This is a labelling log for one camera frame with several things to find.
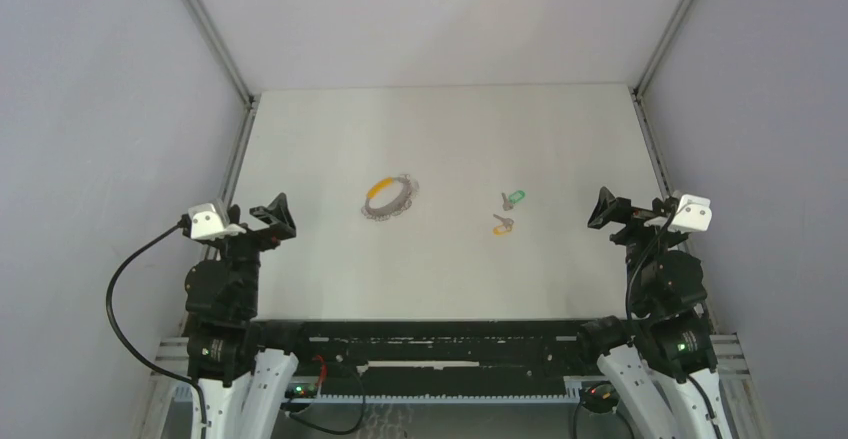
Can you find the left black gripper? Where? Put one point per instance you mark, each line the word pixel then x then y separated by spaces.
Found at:
pixel 275 214

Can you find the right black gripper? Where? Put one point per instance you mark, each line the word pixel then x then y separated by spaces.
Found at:
pixel 610 208

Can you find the key with yellow tag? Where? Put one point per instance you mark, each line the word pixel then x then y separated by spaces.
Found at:
pixel 506 225

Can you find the large keyring with yellow grip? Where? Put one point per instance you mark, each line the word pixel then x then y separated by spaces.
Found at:
pixel 390 197

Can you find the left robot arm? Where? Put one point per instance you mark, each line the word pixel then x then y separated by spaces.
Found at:
pixel 240 381

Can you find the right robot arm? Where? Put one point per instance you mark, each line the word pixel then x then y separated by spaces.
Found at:
pixel 658 361

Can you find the key with green tag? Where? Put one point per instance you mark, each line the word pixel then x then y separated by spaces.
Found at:
pixel 509 201

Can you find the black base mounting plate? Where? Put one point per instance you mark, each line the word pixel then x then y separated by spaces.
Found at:
pixel 473 382

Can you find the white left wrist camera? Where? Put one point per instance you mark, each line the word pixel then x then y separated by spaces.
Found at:
pixel 210 221

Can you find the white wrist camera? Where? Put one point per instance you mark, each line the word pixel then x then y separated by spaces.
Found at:
pixel 692 214
pixel 210 221

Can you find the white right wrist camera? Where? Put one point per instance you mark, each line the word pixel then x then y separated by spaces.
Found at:
pixel 692 214

